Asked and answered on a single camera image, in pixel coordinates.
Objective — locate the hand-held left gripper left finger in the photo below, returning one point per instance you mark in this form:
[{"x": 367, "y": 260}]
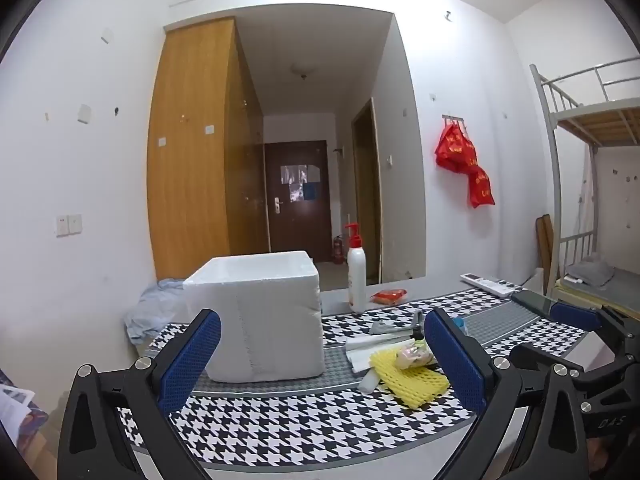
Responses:
[{"x": 192, "y": 355}]

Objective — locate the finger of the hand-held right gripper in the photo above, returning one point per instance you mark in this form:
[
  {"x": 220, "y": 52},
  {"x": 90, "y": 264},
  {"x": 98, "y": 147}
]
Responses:
[
  {"x": 575, "y": 316},
  {"x": 537, "y": 355}
]

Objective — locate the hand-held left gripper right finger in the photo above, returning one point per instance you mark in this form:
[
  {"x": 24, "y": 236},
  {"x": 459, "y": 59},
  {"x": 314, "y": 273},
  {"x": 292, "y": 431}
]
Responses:
[{"x": 457, "y": 360}]

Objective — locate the light green plastic bag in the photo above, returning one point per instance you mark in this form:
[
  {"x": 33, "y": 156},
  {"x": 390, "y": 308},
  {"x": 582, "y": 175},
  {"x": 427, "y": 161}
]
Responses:
[{"x": 412, "y": 357}]

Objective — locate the yellow foam net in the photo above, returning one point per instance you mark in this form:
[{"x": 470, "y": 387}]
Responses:
[{"x": 410, "y": 382}]

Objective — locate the white foam box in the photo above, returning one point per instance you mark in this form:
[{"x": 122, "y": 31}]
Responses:
[{"x": 260, "y": 320}]

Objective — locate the grey sock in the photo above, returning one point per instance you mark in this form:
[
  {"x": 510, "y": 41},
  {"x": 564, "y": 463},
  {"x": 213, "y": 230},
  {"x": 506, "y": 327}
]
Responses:
[{"x": 382, "y": 328}]

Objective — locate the white foam tube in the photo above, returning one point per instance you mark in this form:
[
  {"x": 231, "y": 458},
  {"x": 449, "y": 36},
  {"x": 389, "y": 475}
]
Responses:
[{"x": 370, "y": 380}]

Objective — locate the white cloth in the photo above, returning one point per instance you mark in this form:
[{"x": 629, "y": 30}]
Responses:
[{"x": 365, "y": 347}]

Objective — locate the black smartphone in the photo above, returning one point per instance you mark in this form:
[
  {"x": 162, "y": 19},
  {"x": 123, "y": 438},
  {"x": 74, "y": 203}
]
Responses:
[{"x": 532, "y": 302}]

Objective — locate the grey pillow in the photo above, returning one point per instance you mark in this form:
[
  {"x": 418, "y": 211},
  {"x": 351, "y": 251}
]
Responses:
[{"x": 592, "y": 270}]

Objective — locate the blue-grey cloth pile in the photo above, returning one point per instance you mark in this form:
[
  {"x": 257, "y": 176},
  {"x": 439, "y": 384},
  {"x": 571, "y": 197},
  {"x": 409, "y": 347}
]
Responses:
[{"x": 150, "y": 310}]

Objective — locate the wooden board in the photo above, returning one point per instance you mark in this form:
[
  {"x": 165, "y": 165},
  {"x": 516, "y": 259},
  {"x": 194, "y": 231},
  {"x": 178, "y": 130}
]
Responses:
[{"x": 545, "y": 250}]

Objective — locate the white remote control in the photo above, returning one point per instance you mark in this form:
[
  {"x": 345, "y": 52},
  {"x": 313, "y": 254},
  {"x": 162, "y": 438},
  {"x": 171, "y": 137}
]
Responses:
[{"x": 487, "y": 285}]

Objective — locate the red snack packet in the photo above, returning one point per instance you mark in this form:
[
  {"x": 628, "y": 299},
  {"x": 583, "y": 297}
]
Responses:
[{"x": 390, "y": 296}]

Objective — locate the houndstooth tablecloth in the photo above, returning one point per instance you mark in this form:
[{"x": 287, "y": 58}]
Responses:
[{"x": 300, "y": 420}]

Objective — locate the white hanging garment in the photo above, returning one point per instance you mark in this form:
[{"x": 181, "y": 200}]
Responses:
[{"x": 587, "y": 190}]

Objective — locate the white lotion pump bottle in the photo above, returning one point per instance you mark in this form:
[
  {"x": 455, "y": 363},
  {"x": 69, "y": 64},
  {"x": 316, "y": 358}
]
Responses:
[{"x": 357, "y": 280}]

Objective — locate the red plastic bag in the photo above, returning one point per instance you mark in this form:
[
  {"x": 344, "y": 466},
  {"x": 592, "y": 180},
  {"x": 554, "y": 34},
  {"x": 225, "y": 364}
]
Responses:
[
  {"x": 452, "y": 150},
  {"x": 481, "y": 187}
]

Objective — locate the red fire extinguisher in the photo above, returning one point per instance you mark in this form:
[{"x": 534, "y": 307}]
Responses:
[{"x": 338, "y": 250}]

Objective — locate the dark brown entrance door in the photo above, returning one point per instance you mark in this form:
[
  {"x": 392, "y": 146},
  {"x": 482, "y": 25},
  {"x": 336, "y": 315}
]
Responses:
[{"x": 300, "y": 230}]

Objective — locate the wooden side door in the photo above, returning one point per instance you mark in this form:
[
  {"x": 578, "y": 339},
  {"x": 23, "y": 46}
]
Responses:
[{"x": 367, "y": 200}]

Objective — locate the printed paper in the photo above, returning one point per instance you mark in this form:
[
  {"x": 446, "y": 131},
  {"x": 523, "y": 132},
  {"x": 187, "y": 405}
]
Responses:
[{"x": 15, "y": 410}]

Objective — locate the grey metal bunk bed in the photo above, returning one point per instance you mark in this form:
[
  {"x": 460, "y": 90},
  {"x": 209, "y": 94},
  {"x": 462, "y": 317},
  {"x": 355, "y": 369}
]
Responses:
[{"x": 552, "y": 125}]

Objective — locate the wooden wardrobe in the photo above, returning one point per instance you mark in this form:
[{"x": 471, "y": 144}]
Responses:
[{"x": 190, "y": 160}]

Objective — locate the papers on door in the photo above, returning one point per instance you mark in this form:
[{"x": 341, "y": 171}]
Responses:
[{"x": 300, "y": 180}]

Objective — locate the white wall switch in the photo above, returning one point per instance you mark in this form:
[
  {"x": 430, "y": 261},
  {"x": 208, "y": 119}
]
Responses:
[{"x": 75, "y": 223}]

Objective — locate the white wall socket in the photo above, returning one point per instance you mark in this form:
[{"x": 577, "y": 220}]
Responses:
[{"x": 62, "y": 225}]

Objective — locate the metal wall hook rack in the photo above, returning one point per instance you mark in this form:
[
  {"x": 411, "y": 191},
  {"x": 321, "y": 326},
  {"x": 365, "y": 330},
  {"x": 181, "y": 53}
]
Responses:
[{"x": 454, "y": 119}]

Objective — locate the white wall box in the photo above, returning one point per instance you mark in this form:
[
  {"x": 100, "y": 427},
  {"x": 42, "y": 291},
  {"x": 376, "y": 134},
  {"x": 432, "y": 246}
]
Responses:
[{"x": 84, "y": 114}]

